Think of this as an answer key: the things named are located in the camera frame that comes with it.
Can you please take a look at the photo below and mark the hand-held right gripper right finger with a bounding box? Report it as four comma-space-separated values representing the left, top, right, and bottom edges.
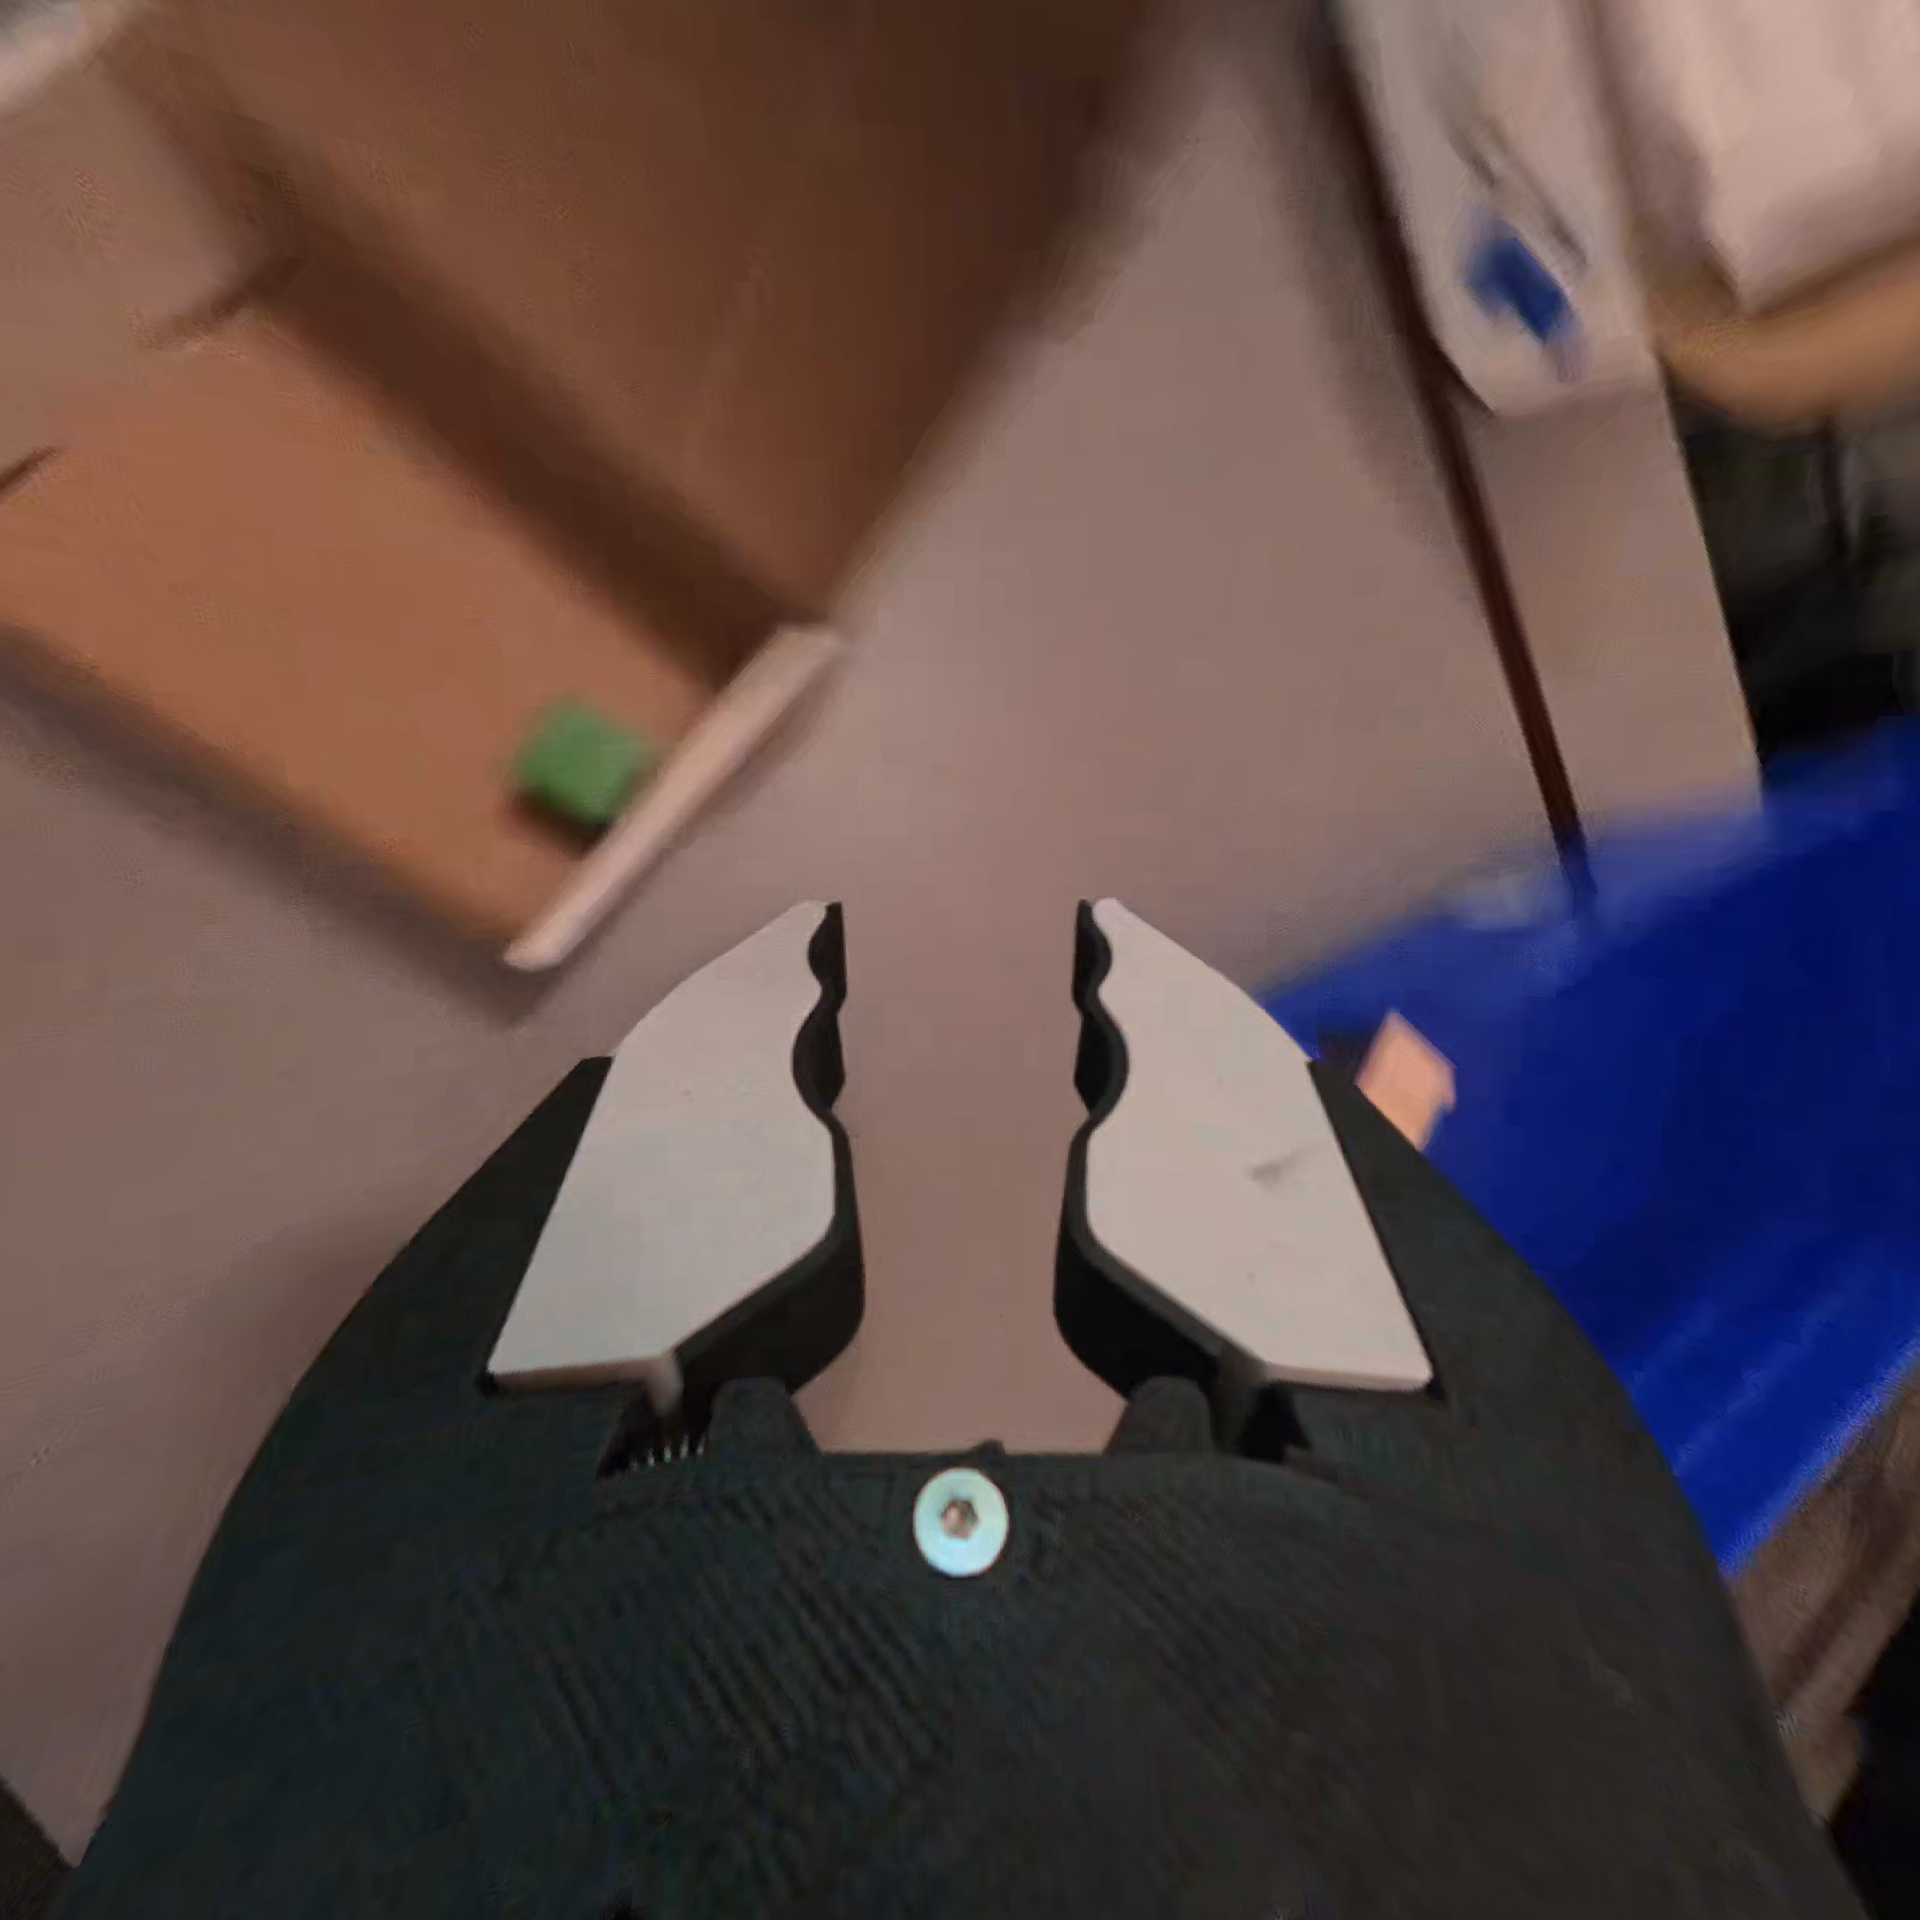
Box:
1054, 895, 1438, 1451

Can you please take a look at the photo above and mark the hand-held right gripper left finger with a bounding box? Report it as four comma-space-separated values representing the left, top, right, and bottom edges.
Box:
484, 901, 869, 1421

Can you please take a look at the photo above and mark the pale wooden cube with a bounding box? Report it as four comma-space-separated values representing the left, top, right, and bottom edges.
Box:
1356, 1011, 1458, 1151

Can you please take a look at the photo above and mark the green cube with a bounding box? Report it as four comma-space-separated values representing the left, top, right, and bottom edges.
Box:
514, 699, 661, 836

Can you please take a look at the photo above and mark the blue plastic bin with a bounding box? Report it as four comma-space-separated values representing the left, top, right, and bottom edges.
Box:
1258, 719, 1920, 1577

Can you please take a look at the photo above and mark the white cardboard box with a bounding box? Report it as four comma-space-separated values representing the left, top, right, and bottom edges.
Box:
0, 0, 1144, 974

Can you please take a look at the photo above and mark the blue plastic clip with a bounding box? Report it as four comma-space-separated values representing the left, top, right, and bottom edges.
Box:
1458, 214, 1580, 357

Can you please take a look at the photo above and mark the printed instruction sheet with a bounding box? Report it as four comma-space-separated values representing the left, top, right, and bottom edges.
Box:
1620, 0, 1920, 313

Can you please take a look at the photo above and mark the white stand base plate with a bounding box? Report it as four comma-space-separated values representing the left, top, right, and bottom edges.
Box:
1332, 0, 1670, 415

